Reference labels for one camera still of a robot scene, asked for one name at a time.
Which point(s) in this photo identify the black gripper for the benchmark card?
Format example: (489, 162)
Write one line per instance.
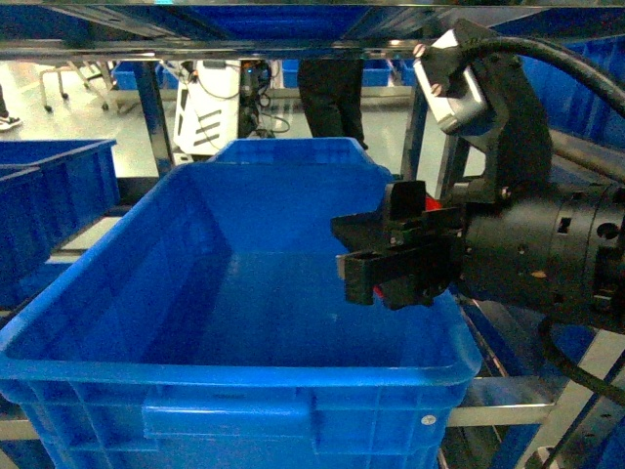
(554, 249)

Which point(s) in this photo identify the red toy block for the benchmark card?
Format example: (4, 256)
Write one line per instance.
(430, 205)

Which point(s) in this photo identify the blue crate on shelf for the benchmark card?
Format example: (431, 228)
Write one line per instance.
(209, 329)

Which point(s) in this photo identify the steel shelf rack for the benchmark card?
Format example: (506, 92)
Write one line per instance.
(536, 375)

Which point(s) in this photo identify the blue crate left shelf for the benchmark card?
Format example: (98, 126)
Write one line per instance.
(50, 191)

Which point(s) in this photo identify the person in dark trousers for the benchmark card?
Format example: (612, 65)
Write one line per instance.
(330, 92)

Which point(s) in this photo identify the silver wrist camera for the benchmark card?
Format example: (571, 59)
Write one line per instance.
(454, 96)

